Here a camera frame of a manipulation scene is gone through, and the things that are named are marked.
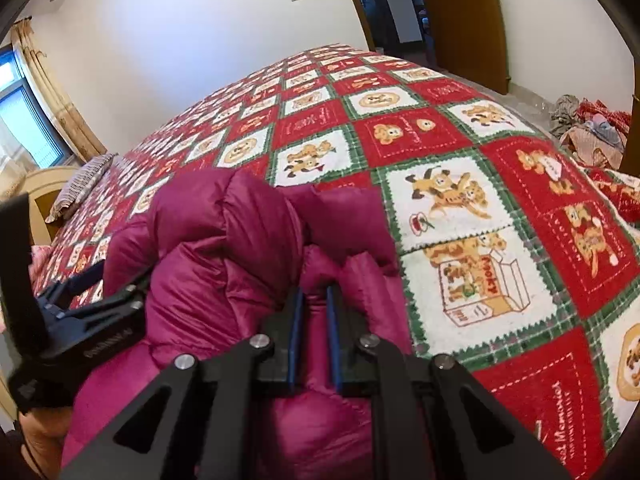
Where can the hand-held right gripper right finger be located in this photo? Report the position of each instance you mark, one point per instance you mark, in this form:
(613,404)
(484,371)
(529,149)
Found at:
(332,332)

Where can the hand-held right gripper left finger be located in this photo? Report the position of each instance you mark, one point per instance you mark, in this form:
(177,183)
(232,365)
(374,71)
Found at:
(296,332)

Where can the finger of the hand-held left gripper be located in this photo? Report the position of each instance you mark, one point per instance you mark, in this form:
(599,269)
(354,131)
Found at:
(85,281)
(107,342)

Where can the magenta down jacket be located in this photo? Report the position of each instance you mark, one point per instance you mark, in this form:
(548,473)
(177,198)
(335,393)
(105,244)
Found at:
(225,260)

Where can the person's left forearm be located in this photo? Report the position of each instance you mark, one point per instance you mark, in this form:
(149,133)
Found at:
(45,440)

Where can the pile of clothes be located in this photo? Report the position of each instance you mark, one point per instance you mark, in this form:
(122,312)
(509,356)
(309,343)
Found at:
(590,130)

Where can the beige headboard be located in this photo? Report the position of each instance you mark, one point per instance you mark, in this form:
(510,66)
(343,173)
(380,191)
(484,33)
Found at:
(42,185)

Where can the striped pillow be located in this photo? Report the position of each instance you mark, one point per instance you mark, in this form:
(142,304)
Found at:
(80,185)

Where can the window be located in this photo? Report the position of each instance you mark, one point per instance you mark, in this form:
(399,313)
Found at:
(30,120)

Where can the beige patterned curtain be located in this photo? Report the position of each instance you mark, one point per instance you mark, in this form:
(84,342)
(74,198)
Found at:
(60,105)

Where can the red printed blanket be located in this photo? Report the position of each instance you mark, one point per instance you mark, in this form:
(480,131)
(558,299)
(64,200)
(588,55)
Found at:
(450,135)

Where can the wooden door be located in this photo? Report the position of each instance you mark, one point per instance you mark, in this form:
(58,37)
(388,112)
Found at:
(465,25)

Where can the wooden cabinet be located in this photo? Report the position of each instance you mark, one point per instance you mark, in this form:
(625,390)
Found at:
(631,155)

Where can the wooden door frame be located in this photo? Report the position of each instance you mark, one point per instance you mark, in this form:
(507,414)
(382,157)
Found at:
(357,5)

